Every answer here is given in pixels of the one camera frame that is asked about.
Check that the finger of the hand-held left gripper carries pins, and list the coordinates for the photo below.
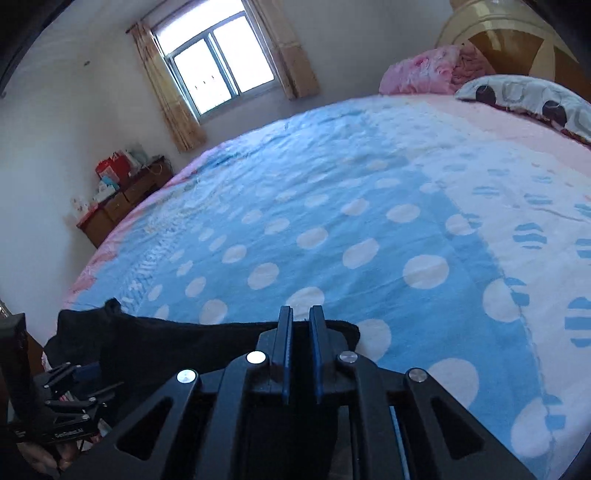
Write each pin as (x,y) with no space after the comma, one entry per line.
(99,391)
(85,373)

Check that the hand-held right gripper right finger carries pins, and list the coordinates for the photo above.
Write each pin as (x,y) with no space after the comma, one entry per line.
(316,350)

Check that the window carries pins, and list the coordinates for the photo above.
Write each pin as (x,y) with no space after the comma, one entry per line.
(217,64)

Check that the patterned grey pillow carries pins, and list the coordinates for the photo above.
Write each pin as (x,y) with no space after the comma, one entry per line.
(521,92)

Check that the person's left hand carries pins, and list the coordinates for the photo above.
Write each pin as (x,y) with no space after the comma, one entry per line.
(44,457)

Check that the beige floral curtain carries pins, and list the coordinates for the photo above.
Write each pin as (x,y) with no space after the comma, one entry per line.
(175,115)
(291,55)

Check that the cream wooden headboard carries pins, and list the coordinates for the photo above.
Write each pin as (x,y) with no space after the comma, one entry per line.
(508,50)

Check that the black pants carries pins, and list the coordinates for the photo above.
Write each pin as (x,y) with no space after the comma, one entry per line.
(184,341)

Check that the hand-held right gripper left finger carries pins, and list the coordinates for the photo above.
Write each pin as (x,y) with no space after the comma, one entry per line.
(287,350)

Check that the polka-dot blue pink bedsheet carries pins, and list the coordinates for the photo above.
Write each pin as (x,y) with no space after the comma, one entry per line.
(369,207)

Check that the teal tissue box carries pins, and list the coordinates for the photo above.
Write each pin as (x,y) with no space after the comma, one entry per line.
(107,186)

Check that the wooden desk with drawers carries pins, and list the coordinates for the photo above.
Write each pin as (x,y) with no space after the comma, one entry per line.
(115,207)

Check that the white paper bag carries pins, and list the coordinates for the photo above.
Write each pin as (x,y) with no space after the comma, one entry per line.
(136,158)

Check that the red paper bag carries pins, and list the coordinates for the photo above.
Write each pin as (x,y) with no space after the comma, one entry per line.
(111,168)

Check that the pink floral blanket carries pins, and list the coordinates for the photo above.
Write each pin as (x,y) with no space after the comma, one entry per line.
(415,69)

